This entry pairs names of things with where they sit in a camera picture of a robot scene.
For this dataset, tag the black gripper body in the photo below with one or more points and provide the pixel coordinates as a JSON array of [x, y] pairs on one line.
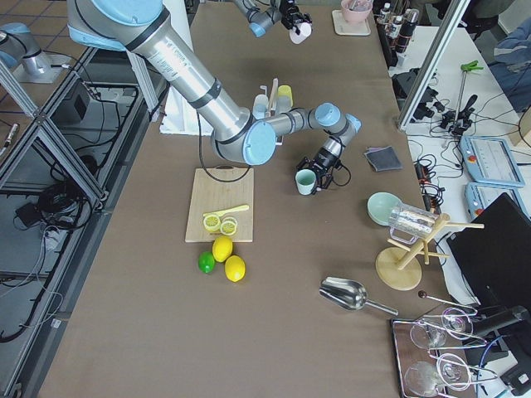
[[323, 159], [287, 13]]

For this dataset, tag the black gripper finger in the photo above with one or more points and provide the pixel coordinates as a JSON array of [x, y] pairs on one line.
[[305, 163], [292, 25], [306, 18], [323, 179]]

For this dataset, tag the pink cup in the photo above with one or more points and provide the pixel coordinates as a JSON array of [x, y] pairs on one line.
[[300, 32]]

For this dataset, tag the green cup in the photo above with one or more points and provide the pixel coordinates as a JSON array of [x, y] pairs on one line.
[[305, 180]]

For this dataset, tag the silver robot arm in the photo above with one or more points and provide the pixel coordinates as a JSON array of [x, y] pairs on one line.
[[145, 29], [260, 21]]

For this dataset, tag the yellow cup on rack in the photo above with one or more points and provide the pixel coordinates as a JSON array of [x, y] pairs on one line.
[[284, 101]]

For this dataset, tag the white plastic tray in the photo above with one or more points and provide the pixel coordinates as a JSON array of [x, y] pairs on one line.
[[344, 28]]

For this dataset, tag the pink bowl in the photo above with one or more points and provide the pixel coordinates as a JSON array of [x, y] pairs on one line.
[[356, 11]]

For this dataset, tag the grey folded cloth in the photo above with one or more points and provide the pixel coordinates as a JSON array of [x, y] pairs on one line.
[[383, 159]]

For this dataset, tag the green bowl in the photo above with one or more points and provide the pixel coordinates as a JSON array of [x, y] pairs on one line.
[[380, 205]]

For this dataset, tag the yellow plastic knife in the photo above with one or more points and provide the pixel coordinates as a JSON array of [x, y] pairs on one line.
[[230, 210]]

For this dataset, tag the clear glass mug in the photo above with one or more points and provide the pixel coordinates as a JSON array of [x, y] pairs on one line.
[[408, 223]]

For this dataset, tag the wooden cutting board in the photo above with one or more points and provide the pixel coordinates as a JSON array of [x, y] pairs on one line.
[[209, 195]]

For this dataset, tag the lemon slice right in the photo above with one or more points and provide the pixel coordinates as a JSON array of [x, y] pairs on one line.
[[228, 226]]

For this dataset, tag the lemon slice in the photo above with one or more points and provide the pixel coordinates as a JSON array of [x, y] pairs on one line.
[[228, 226], [211, 223]]

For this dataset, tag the lemon slice left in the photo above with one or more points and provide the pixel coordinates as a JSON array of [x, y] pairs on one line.
[[211, 223]]

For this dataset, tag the wooden mug tree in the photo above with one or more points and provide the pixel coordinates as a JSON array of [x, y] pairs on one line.
[[398, 266]]

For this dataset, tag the metal scoop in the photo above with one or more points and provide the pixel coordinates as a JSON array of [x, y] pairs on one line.
[[350, 294]]

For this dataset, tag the yellow lemon upper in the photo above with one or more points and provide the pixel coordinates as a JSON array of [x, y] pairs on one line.
[[222, 248]]

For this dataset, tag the yellow lemon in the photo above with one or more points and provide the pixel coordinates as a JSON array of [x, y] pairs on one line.
[[235, 268], [222, 248]]

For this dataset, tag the yellow lemon lower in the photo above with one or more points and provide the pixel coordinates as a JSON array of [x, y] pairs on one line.
[[235, 268]]

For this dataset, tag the green lime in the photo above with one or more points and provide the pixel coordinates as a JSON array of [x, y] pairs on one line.
[[206, 262]]

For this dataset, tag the brown tipped stirring stick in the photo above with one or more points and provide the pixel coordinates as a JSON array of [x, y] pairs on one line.
[[424, 295]]

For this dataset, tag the teach pendant lower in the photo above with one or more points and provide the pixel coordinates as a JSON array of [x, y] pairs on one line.
[[479, 195]]

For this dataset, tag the teach pendant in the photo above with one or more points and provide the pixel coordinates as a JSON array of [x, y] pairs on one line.
[[489, 160], [479, 195]]

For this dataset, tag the teach pendant upper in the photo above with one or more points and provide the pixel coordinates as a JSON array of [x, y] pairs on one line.
[[489, 160]]

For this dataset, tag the black monitor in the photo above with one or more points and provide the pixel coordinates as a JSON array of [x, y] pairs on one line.
[[495, 260]]

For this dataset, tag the wine glass upper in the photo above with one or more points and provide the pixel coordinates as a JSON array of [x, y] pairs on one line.
[[433, 331]]

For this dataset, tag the wine glass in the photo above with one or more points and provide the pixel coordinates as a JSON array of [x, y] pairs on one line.
[[424, 379], [433, 331]]

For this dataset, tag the black glass rack tray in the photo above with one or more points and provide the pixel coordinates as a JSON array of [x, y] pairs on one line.
[[407, 354]]

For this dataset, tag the wine glass lower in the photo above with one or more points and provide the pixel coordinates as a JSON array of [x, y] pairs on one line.
[[424, 379]]

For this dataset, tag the white wire cup rack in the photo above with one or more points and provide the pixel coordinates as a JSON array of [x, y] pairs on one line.
[[271, 97]]

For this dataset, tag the aluminium frame post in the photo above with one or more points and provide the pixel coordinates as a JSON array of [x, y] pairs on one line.
[[441, 40]]

